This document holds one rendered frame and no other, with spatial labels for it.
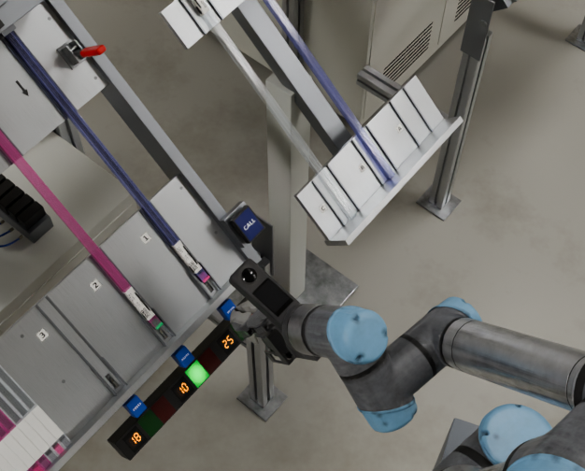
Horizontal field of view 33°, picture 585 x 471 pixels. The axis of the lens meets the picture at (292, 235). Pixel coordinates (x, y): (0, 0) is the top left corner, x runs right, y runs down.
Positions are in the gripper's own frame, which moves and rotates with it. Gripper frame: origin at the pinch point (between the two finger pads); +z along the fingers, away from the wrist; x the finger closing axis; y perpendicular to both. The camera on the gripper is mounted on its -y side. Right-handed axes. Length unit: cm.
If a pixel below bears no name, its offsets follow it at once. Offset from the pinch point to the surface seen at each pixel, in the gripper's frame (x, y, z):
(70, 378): -26.5, -10.6, 2.4
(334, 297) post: 43, 41, 58
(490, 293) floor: 69, 62, 40
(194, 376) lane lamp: -11.3, 4.3, 3.3
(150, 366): -16.5, -3.5, 0.2
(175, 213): 3.3, -18.2, 2.3
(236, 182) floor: 54, 11, 87
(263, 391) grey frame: 10, 38, 48
